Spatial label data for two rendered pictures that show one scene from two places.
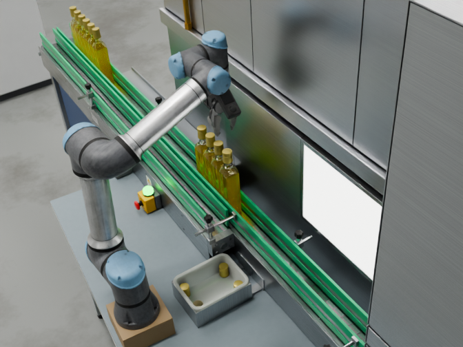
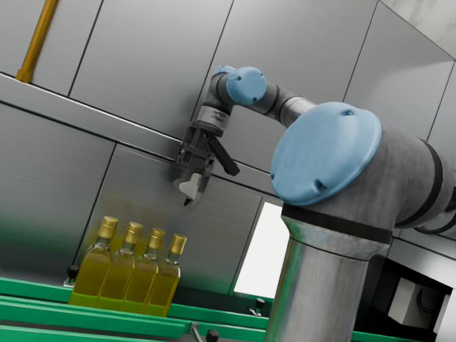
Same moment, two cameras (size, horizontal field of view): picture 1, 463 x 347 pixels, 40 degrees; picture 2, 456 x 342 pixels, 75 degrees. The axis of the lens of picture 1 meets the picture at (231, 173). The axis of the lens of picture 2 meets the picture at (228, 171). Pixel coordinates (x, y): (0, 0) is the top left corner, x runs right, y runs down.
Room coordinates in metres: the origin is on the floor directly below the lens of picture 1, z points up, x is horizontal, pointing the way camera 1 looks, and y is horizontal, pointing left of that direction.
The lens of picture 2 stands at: (1.58, 0.76, 1.35)
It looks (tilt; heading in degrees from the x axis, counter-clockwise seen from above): 1 degrees up; 277
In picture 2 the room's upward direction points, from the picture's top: 19 degrees clockwise
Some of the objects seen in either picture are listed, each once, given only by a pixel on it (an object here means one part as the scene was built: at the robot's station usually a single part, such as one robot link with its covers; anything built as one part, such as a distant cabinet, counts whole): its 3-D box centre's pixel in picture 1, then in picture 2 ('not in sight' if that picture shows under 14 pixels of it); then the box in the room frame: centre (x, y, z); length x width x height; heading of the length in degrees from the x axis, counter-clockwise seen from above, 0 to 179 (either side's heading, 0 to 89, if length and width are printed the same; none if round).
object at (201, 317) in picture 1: (218, 286); not in sight; (1.46, 0.08, 0.79); 0.27 x 0.17 x 0.08; 120
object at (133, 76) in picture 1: (170, 122); not in sight; (2.39, 0.26, 0.84); 0.95 x 0.09 x 0.11; 30
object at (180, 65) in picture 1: (191, 64); (247, 89); (1.69, 0.10, 1.54); 0.11 x 0.11 x 0.08; 33
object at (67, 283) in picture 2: not in sight; (66, 288); (1.96, 0.05, 0.94); 0.07 x 0.04 x 0.13; 120
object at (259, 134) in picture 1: (300, 174); (238, 242); (1.60, -0.23, 1.15); 0.90 x 0.03 x 0.34; 30
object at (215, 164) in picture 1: (222, 180); (135, 296); (1.79, 0.04, 0.99); 0.06 x 0.06 x 0.21; 29
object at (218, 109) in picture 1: (218, 92); (199, 148); (1.77, 0.02, 1.39); 0.09 x 0.08 x 0.12; 29
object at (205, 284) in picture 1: (211, 288); not in sight; (1.44, 0.10, 0.80); 0.22 x 0.17 x 0.09; 120
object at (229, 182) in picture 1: (230, 188); (157, 300); (1.74, 0.01, 0.99); 0.06 x 0.06 x 0.21; 29
